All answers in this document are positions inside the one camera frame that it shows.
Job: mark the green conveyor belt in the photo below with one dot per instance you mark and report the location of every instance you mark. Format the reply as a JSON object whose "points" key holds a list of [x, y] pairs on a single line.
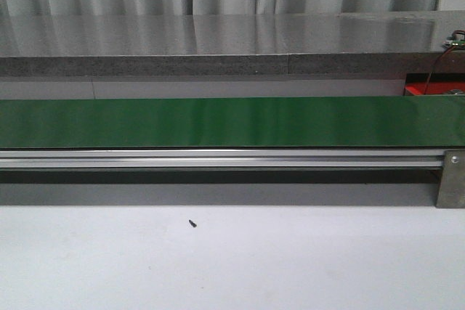
{"points": [[430, 121]]}

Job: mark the red bin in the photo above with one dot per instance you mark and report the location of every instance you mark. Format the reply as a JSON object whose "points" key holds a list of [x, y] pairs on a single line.
{"points": [[438, 84]]}

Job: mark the aluminium conveyor side rail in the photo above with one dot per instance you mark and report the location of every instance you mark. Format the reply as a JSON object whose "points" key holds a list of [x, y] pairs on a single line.
{"points": [[285, 158]]}

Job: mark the green circuit board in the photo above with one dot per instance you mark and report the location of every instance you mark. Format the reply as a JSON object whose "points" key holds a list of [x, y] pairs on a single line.
{"points": [[456, 40]]}

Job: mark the grey stone counter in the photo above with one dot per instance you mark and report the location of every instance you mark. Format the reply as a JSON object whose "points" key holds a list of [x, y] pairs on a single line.
{"points": [[229, 45]]}

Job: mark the metal conveyor support bracket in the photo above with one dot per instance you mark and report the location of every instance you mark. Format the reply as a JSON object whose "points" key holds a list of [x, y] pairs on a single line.
{"points": [[451, 188]]}

